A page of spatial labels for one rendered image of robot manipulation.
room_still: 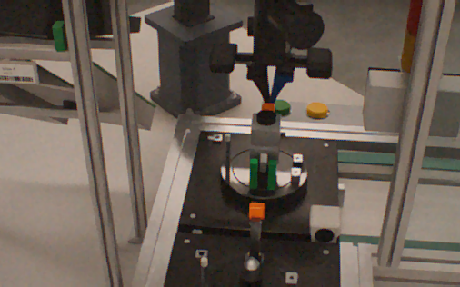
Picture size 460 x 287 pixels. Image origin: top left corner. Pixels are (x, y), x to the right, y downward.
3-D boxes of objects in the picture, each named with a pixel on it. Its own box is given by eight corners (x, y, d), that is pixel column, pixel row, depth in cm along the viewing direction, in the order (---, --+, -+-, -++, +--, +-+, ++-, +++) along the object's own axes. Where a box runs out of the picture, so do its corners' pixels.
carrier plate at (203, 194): (200, 139, 122) (200, 130, 121) (335, 148, 120) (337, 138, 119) (177, 233, 103) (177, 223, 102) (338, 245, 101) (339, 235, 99)
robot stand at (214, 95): (202, 75, 157) (200, -5, 145) (243, 103, 148) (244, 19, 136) (148, 97, 149) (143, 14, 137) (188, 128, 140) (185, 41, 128)
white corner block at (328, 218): (308, 222, 105) (310, 203, 102) (337, 224, 104) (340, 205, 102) (307, 244, 101) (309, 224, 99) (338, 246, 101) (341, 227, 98)
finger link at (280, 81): (294, 81, 104) (295, 61, 109) (269, 79, 104) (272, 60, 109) (291, 118, 108) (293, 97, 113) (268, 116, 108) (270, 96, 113)
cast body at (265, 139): (252, 138, 110) (253, 102, 105) (280, 140, 109) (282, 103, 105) (247, 172, 103) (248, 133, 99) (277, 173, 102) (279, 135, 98)
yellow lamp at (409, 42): (398, 54, 84) (404, 19, 81) (438, 57, 83) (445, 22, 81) (402, 75, 80) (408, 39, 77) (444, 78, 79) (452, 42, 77)
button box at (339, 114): (261, 124, 134) (262, 97, 131) (368, 131, 133) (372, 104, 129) (258, 145, 129) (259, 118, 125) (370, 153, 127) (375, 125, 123)
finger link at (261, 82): (269, 79, 104) (272, 60, 109) (245, 77, 104) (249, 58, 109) (268, 116, 108) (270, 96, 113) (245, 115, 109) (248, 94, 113)
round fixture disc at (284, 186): (225, 149, 116) (225, 140, 115) (307, 154, 115) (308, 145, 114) (215, 204, 105) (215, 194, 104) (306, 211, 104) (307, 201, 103)
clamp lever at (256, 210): (246, 253, 93) (250, 201, 91) (262, 254, 93) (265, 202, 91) (245, 264, 90) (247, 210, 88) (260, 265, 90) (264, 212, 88)
